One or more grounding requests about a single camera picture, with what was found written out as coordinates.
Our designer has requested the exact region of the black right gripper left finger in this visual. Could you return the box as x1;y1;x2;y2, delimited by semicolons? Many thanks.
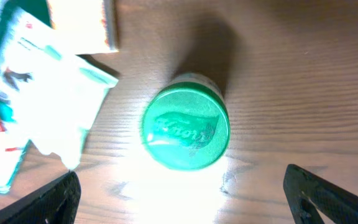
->
0;171;81;224

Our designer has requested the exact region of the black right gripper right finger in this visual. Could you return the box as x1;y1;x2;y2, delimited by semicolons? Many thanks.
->
283;164;358;224

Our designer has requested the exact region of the mint green wipes pack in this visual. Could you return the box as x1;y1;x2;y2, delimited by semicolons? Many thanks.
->
0;4;118;169

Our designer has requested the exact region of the white jar green lid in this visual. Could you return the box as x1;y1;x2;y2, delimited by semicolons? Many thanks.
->
140;73;231;171

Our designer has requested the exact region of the small orange box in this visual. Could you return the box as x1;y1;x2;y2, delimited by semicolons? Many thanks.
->
47;0;119;55

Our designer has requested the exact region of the green 3M package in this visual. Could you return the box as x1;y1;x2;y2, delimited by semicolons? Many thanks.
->
0;0;51;194

